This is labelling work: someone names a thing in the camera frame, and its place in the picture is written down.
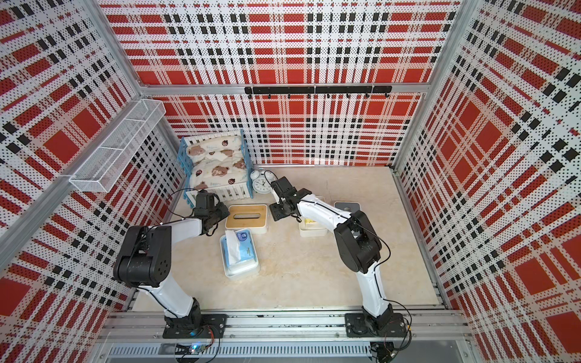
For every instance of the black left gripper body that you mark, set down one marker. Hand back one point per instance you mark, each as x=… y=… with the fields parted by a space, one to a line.
x=219 y=212

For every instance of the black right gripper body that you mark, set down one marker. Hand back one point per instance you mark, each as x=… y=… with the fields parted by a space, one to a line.
x=278 y=209

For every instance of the bamboo tissue box lid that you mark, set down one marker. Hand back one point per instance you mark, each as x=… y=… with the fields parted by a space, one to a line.
x=253 y=217

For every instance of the white tissue box base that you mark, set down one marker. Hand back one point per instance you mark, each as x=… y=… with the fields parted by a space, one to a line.
x=240 y=271

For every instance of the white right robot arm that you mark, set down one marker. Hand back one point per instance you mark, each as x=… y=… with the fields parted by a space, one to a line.
x=359 y=248

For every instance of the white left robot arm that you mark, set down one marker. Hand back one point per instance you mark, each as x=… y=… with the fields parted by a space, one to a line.
x=145 y=259

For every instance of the grey tissue box lid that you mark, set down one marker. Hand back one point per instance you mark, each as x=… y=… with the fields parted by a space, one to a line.
x=350 y=207

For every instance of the white alarm clock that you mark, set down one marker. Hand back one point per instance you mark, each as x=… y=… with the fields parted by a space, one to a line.
x=262 y=180

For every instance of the bear print bedding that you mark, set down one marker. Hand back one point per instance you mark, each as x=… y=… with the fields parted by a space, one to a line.
x=217 y=162

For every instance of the blue white toy crib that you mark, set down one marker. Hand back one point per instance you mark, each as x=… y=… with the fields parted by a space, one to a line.
x=225 y=193

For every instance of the black hook rail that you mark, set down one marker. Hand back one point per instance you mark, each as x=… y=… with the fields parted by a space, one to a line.
x=317 y=90

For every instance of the white wire basket shelf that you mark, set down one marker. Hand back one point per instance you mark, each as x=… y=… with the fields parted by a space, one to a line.
x=100 y=171

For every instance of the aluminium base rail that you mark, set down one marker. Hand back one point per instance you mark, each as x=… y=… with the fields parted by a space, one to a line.
x=426 y=335

